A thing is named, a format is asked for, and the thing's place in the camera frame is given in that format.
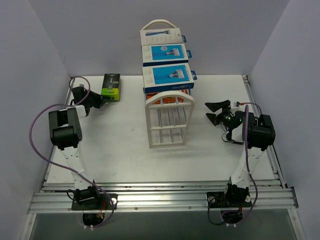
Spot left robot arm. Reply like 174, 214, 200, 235
48, 86, 117, 211

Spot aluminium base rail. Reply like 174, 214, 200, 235
28, 180, 299, 214

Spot orange razor box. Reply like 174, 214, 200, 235
146, 92, 160, 104

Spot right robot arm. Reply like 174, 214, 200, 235
205, 100, 276, 209

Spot white Harry's razor box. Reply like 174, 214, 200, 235
140, 28, 187, 46

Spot blue Harry's razor box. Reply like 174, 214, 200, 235
142, 63, 198, 94
141, 43, 192, 67

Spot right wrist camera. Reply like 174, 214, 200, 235
230, 101, 245, 112

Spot orange Gillette Fusion box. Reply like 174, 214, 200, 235
162, 89, 190, 104

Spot white and chrome shelf rack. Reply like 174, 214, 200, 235
141, 19, 195, 148

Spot green black razor box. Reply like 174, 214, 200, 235
100, 73, 121, 101

